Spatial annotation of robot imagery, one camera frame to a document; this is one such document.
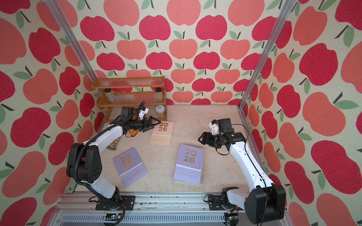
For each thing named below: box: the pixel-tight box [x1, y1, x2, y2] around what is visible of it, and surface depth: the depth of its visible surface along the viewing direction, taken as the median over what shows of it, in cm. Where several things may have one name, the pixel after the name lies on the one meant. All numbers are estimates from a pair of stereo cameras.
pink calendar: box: [148, 120, 174, 146], surface depth 104 cm
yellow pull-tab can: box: [155, 104, 166, 118], surface depth 113 cm
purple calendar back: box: [173, 179, 202, 186], surface depth 78 cm
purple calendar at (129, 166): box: [112, 146, 149, 188], surface depth 88 cm
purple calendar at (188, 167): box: [173, 143, 205, 186], surface depth 81 cm
